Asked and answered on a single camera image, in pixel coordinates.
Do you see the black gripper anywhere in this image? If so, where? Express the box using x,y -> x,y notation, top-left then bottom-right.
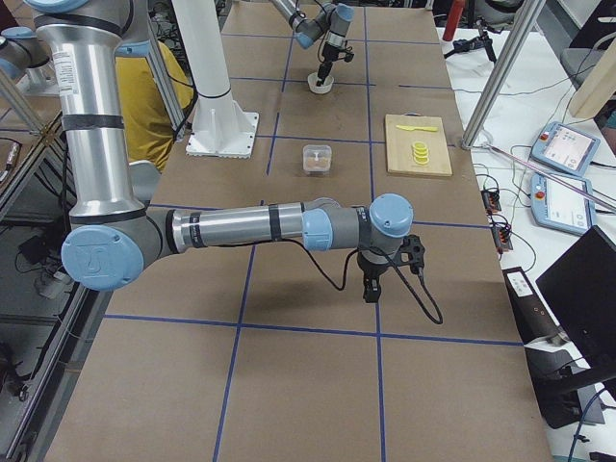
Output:
357,246 -> 397,303
317,42 -> 343,87

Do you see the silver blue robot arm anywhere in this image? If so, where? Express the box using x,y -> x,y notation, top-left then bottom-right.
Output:
25,1 -> 423,302
271,0 -> 354,94

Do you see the clear plastic egg box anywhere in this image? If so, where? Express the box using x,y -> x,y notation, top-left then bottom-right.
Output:
302,144 -> 332,175

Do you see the black electronics box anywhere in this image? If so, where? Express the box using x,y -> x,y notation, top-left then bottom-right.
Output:
502,267 -> 569,347

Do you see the white ceramic bowl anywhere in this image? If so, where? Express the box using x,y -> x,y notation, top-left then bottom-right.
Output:
307,72 -> 334,94

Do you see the bamboo cutting board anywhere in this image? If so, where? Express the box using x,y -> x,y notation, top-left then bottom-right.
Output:
385,115 -> 452,177

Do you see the yellow plastic knife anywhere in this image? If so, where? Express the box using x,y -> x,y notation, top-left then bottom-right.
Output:
396,124 -> 439,133

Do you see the black tripod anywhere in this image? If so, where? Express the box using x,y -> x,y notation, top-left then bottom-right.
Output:
444,18 -> 501,64

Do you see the small circuit board lower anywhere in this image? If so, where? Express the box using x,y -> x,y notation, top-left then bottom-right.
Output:
491,222 -> 513,255

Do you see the small circuit board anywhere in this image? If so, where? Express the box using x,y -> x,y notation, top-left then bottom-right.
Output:
491,222 -> 513,255
481,189 -> 501,214

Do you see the small circuit board upper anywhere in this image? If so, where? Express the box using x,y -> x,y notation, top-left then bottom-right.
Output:
481,189 -> 501,214

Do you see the person in yellow shirt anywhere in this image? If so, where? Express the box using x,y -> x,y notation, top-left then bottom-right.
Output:
115,57 -> 174,171

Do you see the near blue teach pendant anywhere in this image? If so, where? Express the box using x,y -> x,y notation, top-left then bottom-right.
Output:
530,173 -> 597,236

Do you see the blue teach pendant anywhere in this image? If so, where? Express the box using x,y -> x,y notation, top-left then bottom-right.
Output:
530,173 -> 597,236
530,121 -> 601,177

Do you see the black monitor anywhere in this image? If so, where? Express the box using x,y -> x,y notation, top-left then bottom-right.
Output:
537,225 -> 615,366

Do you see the far blue teach pendant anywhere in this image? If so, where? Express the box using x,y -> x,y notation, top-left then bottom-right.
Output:
530,121 -> 601,177

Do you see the long metal grabber stick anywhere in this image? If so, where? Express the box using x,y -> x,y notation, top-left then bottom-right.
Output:
476,142 -> 616,214

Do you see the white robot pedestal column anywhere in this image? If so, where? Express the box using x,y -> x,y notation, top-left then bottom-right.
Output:
172,0 -> 259,158

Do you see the aluminium frame post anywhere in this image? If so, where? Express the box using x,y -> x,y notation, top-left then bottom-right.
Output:
461,0 -> 546,150

